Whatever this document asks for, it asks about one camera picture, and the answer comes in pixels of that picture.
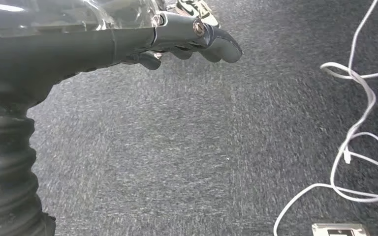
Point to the robot left arm ribbed sleeve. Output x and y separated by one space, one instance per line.
6 169

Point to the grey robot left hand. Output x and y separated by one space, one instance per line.
78 49

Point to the white green sneaker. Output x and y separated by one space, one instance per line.
202 13

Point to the floor socket with white plug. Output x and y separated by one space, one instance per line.
319 229

